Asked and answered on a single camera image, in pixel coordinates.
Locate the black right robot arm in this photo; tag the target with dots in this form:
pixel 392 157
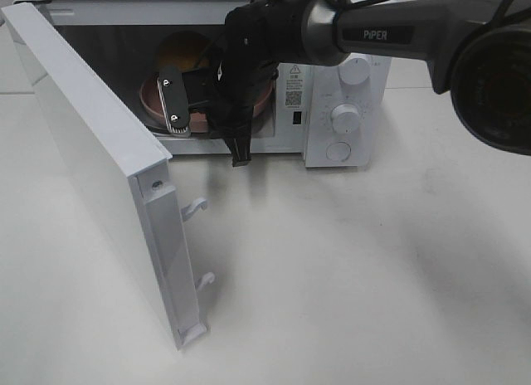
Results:
pixel 478 51

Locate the burger with lettuce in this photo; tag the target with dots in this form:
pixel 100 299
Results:
pixel 184 50

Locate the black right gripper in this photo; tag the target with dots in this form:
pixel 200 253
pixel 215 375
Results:
pixel 236 84

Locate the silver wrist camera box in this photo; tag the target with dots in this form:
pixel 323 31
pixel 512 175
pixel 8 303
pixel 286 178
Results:
pixel 185 101

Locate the white warning label sticker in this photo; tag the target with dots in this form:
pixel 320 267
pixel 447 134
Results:
pixel 290 85

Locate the white microwave door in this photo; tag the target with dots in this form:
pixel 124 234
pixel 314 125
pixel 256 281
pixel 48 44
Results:
pixel 118 168

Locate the white timer knob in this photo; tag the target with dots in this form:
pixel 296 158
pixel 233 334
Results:
pixel 345 119

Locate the upper white power knob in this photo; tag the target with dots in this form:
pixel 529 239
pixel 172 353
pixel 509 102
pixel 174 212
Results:
pixel 354 71

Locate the white microwave oven body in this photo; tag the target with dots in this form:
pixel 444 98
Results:
pixel 327 114

